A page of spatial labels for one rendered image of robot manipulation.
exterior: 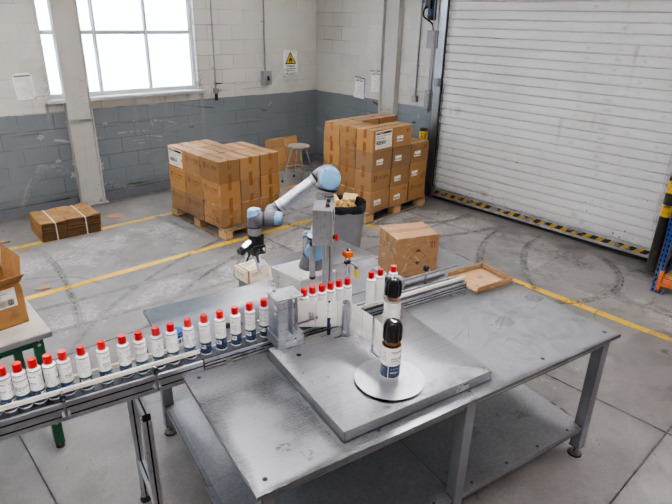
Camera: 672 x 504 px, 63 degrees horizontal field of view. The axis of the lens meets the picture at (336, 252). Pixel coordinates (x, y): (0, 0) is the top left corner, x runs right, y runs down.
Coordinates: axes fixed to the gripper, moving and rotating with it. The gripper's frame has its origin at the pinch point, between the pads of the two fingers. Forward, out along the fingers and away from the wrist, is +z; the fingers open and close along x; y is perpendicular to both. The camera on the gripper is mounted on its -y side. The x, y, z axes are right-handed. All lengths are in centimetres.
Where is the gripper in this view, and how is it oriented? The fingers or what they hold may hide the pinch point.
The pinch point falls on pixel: (251, 268)
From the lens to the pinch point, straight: 319.5
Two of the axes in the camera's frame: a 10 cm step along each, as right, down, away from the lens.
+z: -0.4, 9.3, 3.8
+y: 7.4, -2.3, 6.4
